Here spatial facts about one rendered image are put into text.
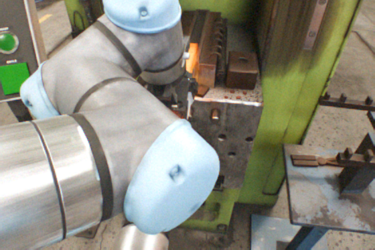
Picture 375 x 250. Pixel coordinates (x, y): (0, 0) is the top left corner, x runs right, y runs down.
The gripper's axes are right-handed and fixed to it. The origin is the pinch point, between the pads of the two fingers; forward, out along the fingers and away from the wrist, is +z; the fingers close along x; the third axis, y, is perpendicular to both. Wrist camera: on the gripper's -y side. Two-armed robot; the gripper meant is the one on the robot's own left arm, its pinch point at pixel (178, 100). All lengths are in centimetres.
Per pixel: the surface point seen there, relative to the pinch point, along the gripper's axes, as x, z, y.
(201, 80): 3.8, 14.5, -12.5
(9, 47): -45.3, -4.2, -9.1
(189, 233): 2, 92, 39
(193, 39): -0.6, 17.9, -29.0
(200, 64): 3.3, 9.7, -15.2
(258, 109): 20.9, 15.1, -5.2
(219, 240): 17, 91, 41
